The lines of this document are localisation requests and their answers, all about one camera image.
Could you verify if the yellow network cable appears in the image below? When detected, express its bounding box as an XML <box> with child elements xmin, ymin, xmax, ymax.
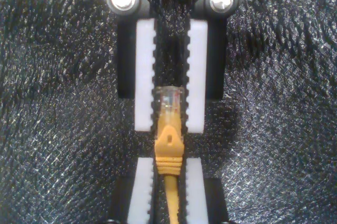
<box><xmin>153</xmin><ymin>85</ymin><xmax>185</xmax><ymax>224</ymax></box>

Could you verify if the black bubble mat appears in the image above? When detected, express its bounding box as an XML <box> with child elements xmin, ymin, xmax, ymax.
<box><xmin>0</xmin><ymin>0</ymin><xmax>337</xmax><ymax>224</ymax></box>

